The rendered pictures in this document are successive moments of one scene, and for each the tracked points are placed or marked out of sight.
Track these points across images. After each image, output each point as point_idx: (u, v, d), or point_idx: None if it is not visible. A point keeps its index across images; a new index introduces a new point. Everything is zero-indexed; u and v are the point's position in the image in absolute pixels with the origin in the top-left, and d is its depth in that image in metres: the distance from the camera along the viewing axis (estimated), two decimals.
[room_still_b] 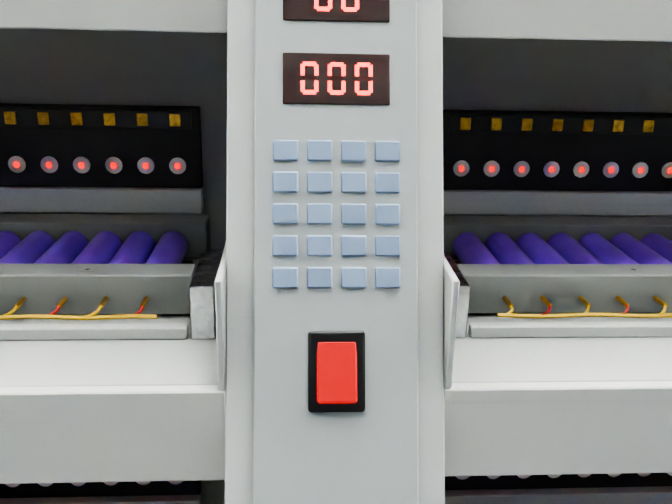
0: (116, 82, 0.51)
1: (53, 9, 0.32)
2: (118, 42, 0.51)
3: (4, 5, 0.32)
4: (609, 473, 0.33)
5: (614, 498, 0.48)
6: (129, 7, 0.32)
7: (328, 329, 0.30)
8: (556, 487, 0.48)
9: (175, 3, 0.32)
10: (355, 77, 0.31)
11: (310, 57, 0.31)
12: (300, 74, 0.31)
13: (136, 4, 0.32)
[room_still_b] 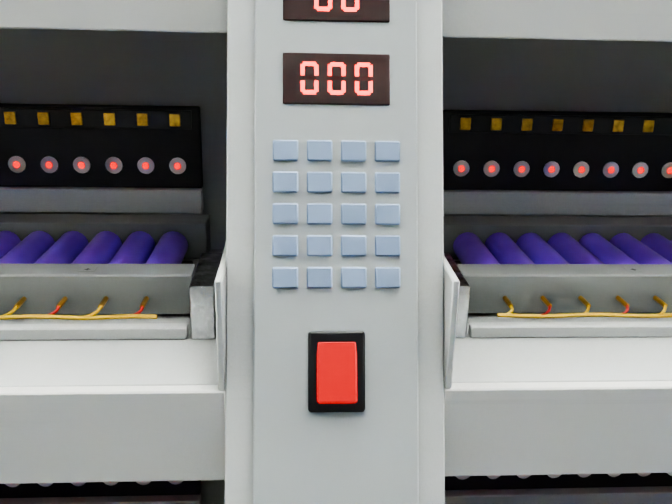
0: (116, 82, 0.51)
1: (53, 9, 0.32)
2: (118, 42, 0.51)
3: (4, 5, 0.32)
4: (609, 473, 0.33)
5: (614, 498, 0.48)
6: (129, 7, 0.32)
7: (328, 329, 0.30)
8: (556, 487, 0.48)
9: (175, 3, 0.32)
10: (355, 77, 0.31)
11: (310, 57, 0.31)
12: (300, 74, 0.31)
13: (136, 4, 0.32)
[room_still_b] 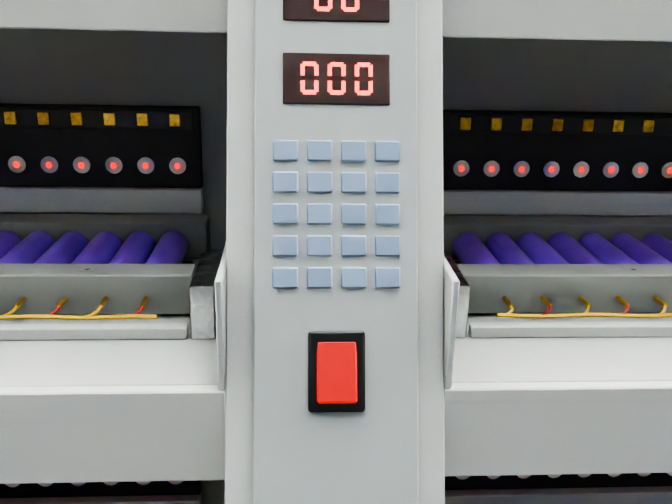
0: (116, 82, 0.51)
1: (53, 9, 0.32)
2: (118, 42, 0.51)
3: (4, 5, 0.32)
4: (609, 473, 0.33)
5: (614, 498, 0.48)
6: (129, 7, 0.32)
7: (328, 329, 0.30)
8: (556, 487, 0.48)
9: (175, 3, 0.32)
10: (355, 77, 0.31)
11: (310, 57, 0.31)
12: (300, 74, 0.31)
13: (136, 4, 0.32)
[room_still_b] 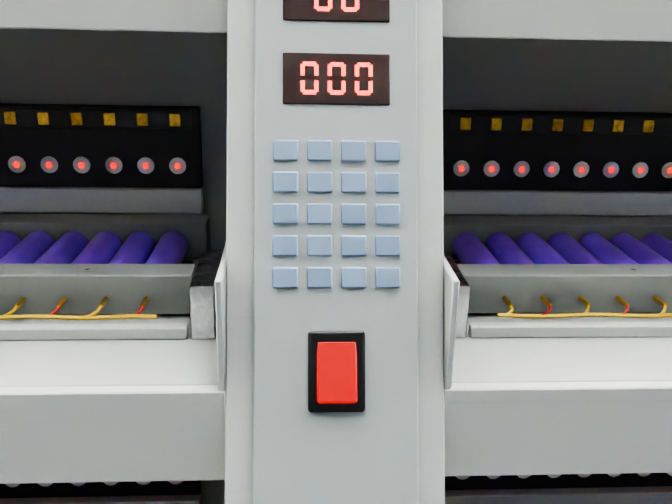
0: (116, 82, 0.51)
1: (53, 9, 0.32)
2: (118, 42, 0.51)
3: (4, 5, 0.32)
4: (609, 473, 0.33)
5: (614, 498, 0.48)
6: (129, 7, 0.32)
7: (328, 329, 0.30)
8: (556, 487, 0.48)
9: (175, 3, 0.32)
10: (355, 77, 0.31)
11: (310, 57, 0.31)
12: (300, 74, 0.31)
13: (136, 4, 0.32)
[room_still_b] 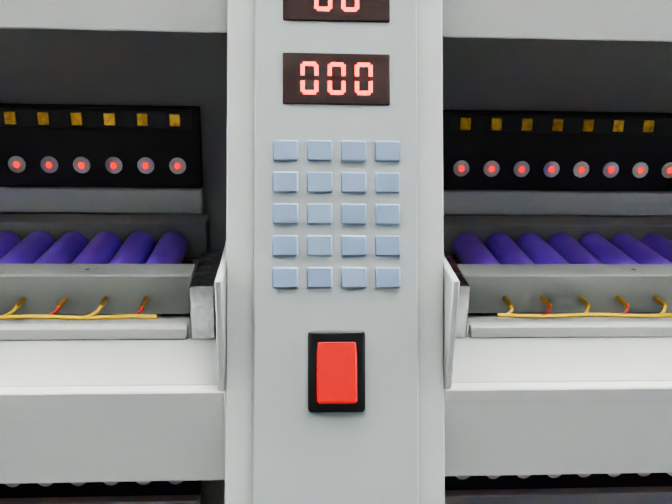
0: (116, 82, 0.51)
1: (53, 9, 0.32)
2: (118, 42, 0.51)
3: (4, 5, 0.32)
4: (609, 473, 0.33)
5: (614, 498, 0.48)
6: (129, 7, 0.32)
7: (328, 329, 0.30)
8: (556, 487, 0.48)
9: (175, 3, 0.32)
10: (355, 77, 0.31)
11: (310, 57, 0.31)
12: (300, 74, 0.31)
13: (136, 4, 0.32)
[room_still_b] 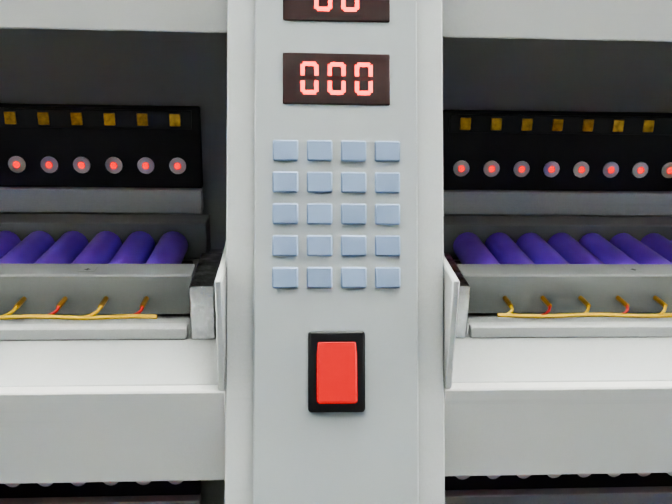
0: (116, 82, 0.51)
1: (53, 9, 0.32)
2: (118, 42, 0.51)
3: (4, 5, 0.32)
4: (609, 473, 0.33)
5: (614, 498, 0.48)
6: (129, 7, 0.32)
7: (328, 329, 0.30)
8: (556, 487, 0.48)
9: (175, 3, 0.32)
10: (355, 77, 0.31)
11: (310, 57, 0.31)
12: (300, 74, 0.31)
13: (136, 4, 0.32)
